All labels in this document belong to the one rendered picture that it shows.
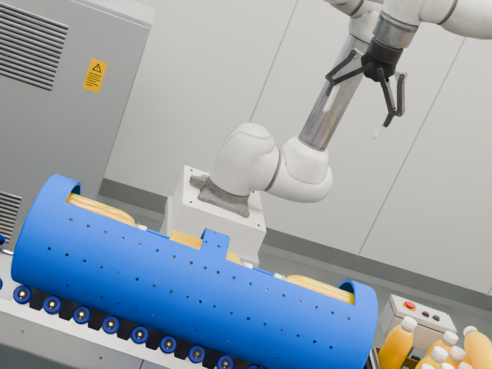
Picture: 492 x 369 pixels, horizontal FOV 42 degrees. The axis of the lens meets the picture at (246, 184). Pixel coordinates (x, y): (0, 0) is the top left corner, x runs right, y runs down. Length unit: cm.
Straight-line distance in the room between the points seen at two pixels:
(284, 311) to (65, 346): 55
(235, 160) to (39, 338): 81
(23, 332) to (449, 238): 388
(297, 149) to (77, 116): 128
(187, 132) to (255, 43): 75
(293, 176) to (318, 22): 230
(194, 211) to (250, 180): 21
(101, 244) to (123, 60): 154
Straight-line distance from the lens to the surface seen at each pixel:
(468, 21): 148
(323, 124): 206
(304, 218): 467
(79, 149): 308
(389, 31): 144
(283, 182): 208
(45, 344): 168
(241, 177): 205
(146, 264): 152
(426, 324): 205
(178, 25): 418
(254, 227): 208
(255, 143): 202
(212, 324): 155
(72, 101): 301
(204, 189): 212
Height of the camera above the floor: 190
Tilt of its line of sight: 19 degrees down
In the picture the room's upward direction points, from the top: 22 degrees clockwise
